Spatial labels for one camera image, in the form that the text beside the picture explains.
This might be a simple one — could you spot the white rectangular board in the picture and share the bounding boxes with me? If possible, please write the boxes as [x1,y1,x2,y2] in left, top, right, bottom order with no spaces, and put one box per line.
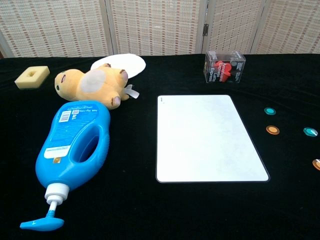
[155,94,271,184]

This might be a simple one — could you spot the white round plate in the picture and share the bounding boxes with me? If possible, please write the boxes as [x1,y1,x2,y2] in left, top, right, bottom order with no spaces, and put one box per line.
[90,53,147,79]

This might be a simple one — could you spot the yellow plush toy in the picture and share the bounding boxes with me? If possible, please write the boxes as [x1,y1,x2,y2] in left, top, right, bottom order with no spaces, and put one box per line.
[54,63,140,110]

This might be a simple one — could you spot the clear box with red capsules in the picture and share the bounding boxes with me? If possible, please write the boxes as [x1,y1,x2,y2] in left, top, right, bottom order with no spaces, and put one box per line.
[203,50,247,84]

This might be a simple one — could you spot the black table cloth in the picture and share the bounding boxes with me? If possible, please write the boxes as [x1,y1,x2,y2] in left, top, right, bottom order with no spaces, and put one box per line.
[0,52,320,240]

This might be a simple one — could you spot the woven bamboo screen panel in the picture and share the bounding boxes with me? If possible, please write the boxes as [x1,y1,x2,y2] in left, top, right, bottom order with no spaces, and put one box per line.
[251,0,320,55]
[0,0,111,59]
[106,0,207,56]
[202,0,266,55]

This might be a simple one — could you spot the blue pump detergent bottle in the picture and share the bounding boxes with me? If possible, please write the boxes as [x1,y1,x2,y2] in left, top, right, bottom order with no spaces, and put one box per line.
[19,99,112,231]

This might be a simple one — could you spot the yellow square sponge block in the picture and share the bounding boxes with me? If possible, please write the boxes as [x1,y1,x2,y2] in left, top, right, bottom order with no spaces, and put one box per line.
[14,65,51,90]

